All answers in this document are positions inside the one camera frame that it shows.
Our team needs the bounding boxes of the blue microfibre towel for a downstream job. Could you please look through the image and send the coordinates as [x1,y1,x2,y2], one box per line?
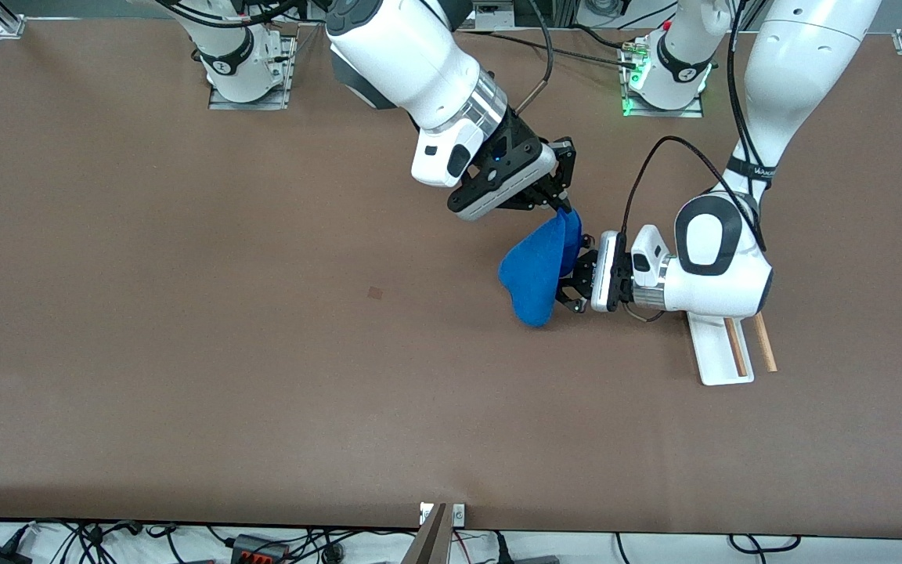
[498,208,583,328]

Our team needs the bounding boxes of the white towel rack wooden rods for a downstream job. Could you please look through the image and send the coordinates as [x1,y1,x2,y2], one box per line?
[686,312,778,387]

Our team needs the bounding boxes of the red black connector block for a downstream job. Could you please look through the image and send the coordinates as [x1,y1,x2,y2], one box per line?
[232,535,291,564]

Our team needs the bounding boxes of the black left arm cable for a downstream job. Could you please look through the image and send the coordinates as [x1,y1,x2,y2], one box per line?
[621,0,767,244]

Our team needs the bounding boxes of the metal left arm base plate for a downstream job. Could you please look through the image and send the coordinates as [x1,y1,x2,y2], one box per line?
[621,47,705,119]

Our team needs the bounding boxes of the thin black table cable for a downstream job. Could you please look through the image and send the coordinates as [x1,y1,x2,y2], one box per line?
[490,30,640,70]

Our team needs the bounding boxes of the thick black table cable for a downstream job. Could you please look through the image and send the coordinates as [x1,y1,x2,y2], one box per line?
[572,23,640,52]

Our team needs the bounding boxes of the white metal mounting bracket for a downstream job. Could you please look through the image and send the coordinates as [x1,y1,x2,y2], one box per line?
[420,503,466,526]

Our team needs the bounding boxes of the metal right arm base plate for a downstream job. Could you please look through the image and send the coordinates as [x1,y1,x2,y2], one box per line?
[208,35,295,110]

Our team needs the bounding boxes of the grey angled post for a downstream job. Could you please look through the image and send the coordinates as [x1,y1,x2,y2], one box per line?
[402,503,452,564]

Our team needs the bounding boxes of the black looped floor cable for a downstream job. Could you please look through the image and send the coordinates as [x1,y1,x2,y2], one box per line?
[729,534,802,554]

